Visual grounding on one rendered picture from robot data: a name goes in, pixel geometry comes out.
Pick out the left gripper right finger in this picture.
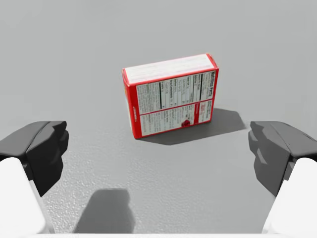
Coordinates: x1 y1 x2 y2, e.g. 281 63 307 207
248 120 317 235

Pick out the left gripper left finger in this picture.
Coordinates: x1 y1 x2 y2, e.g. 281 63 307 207
0 120 69 235

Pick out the red and white carton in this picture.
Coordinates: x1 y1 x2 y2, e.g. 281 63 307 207
121 53 219 140

